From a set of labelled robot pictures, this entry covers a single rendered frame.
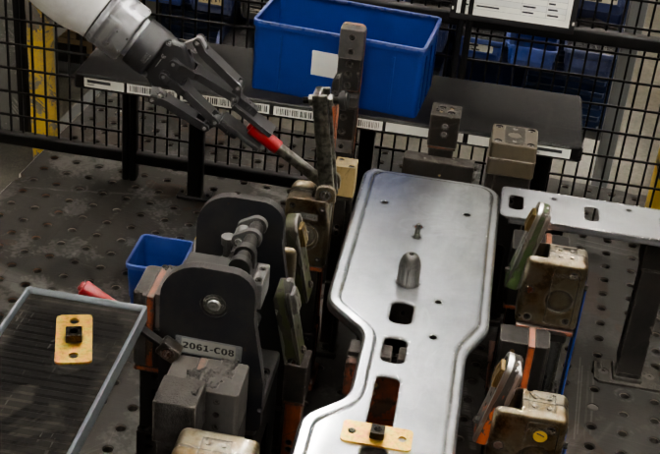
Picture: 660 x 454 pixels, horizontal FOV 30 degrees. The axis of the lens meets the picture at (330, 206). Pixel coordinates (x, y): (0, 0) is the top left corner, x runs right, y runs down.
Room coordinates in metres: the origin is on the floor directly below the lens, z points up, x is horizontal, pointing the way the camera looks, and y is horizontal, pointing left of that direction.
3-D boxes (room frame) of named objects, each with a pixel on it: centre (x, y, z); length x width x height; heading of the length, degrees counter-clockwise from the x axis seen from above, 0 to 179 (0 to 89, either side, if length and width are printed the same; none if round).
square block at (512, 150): (1.84, -0.29, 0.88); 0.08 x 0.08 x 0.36; 84
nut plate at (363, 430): (1.12, -0.08, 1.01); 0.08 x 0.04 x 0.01; 84
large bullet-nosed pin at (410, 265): (1.46, -0.12, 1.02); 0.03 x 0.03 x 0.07
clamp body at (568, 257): (1.50, -0.33, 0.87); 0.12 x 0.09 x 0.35; 84
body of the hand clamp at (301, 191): (1.60, 0.03, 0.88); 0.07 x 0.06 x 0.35; 84
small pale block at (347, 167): (1.68, -0.02, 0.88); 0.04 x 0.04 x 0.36; 84
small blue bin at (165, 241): (1.80, 0.28, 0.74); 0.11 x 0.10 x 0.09; 174
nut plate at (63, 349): (1.04, 0.25, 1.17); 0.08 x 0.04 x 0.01; 12
